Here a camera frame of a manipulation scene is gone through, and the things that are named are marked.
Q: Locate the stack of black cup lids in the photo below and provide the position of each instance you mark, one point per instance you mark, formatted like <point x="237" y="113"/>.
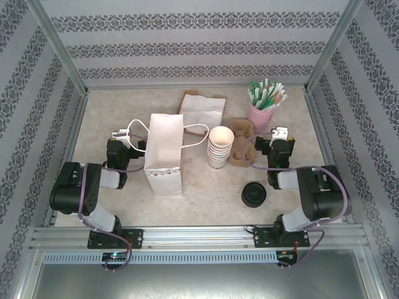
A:
<point x="254" y="194"/>

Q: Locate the left aluminium frame post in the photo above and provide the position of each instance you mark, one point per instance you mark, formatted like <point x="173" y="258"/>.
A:
<point x="56" y="43"/>

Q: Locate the aluminium frame post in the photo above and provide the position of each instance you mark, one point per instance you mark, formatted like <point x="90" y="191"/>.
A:
<point x="336" y="40"/>
<point x="56" y="43"/>

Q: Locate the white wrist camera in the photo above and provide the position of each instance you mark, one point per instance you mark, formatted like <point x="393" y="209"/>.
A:
<point x="121" y="134"/>
<point x="280" y="132"/>

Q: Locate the white paper carrier bag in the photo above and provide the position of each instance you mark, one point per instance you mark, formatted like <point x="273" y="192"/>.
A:
<point x="163" y="174"/>

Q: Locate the left aluminium side rail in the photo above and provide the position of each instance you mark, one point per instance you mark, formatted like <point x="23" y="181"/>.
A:
<point x="70" y="149"/>

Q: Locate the pink holder cup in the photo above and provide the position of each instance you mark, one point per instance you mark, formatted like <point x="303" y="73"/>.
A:
<point x="260" y="120"/>

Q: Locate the stack of brown cup carriers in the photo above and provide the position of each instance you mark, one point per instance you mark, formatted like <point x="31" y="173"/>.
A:
<point x="241" y="149"/>

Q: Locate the white napkin stack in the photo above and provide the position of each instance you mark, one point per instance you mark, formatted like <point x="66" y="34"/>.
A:
<point x="202" y="109"/>

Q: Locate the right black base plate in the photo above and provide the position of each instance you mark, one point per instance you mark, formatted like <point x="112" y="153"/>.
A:
<point x="263" y="236"/>

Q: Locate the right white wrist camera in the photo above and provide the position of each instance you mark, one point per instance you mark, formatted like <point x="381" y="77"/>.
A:
<point x="280" y="132"/>

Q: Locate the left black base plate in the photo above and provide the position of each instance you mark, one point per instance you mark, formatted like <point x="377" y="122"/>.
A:
<point x="134" y="238"/>

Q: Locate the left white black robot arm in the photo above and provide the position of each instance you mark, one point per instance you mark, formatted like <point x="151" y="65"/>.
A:
<point x="103" y="218"/>

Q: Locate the right aluminium frame post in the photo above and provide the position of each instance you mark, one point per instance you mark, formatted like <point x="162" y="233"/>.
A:
<point x="336" y="40"/>

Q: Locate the green white stirrer packet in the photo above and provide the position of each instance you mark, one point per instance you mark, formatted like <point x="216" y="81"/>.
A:
<point x="253" y="98"/>
<point x="255" y="88"/>
<point x="267" y="87"/>
<point x="281" y="93"/>
<point x="275" y="88"/>

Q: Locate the right aluminium side rail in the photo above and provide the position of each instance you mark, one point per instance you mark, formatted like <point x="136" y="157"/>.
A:
<point x="324" y="140"/>

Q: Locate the right small circuit board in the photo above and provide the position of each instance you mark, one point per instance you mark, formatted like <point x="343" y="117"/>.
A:
<point x="286" y="254"/>

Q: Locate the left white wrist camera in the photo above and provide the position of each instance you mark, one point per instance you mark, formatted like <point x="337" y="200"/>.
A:
<point x="121" y="134"/>

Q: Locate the aluminium mounting rail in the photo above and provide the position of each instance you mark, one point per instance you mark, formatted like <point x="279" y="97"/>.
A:
<point x="199" y="236"/>

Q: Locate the small circuit board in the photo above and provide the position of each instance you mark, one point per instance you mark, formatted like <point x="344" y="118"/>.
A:
<point x="286" y="254"/>
<point x="115" y="256"/>

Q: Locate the stack of paper cups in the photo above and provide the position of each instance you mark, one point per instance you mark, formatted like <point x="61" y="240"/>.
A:
<point x="220" y="146"/>

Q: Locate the aluminium side rail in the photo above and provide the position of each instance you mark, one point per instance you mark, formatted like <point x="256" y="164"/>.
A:
<point x="70" y="149"/>
<point x="324" y="140"/>

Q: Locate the left small circuit board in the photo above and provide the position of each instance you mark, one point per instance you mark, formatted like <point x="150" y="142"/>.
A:
<point x="115" y="256"/>

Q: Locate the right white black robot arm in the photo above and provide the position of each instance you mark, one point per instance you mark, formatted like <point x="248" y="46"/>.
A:
<point x="296" y="218"/>

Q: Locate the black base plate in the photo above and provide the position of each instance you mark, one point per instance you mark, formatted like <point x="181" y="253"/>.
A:
<point x="134" y="238"/>
<point x="263" y="236"/>

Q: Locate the back aluminium frame rail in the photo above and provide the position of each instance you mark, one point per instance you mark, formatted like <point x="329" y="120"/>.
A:
<point x="187" y="86"/>

